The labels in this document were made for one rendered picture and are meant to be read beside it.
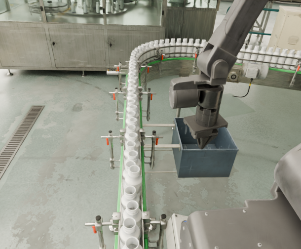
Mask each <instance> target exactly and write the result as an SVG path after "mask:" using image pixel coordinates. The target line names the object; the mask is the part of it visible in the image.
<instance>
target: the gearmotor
mask: <svg viewBox="0 0 301 249"><path fill-rule="evenodd" d="M268 70H269V66H268V65H263V64H258V63H248V62H244V63H243V64H242V65H237V64H234V66H233V67H232V69H231V71H230V72H229V74H228V75H227V79H226V81H227V82H231V83H239V80H240V76H242V77H246V78H251V79H250V80H251V82H252V80H253V79H263V80H264V79H265V78H266V77H267V74H268ZM251 82H250V84H249V89H250V86H251ZM249 89H248V92H247V94H248V93H249ZM247 94H246V95H247ZM246 95H245V96H246ZM233 96H234V95H233ZM245 96H234V97H245Z"/></svg>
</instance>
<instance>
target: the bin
mask: <svg viewBox="0 0 301 249"><path fill-rule="evenodd" d="M143 126H165V127H173V135H172V143H171V144H158V145H155V148H172V150H155V151H173V155H174V160H175V165H176V170H177V171H148V172H145V174H146V173H165V172H177V175H178V178H193V177H229V175H230V172H231V169H232V166H233V163H234V160H235V157H236V154H237V151H239V149H238V147H237V145H236V143H235V142H234V140H233V138H232V136H231V134H230V132H229V130H228V128H226V127H221V128H217V131H218V136H217V137H216V138H214V139H213V140H212V141H211V142H210V143H208V144H207V145H206V146H205V147H204V149H200V148H199V147H198V143H197V139H194V138H193V137H192V135H191V132H190V128H189V127H188V125H185V123H184V118H174V124H143Z"/></svg>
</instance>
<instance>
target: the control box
mask: <svg viewBox="0 0 301 249"><path fill-rule="evenodd" d="M187 218H188V216H184V215H179V214H173V215H172V216H171V218H170V219H169V220H168V222H167V226H166V229H165V231H166V240H167V248H168V249H180V230H181V225H182V223H183V222H184V221H187Z"/></svg>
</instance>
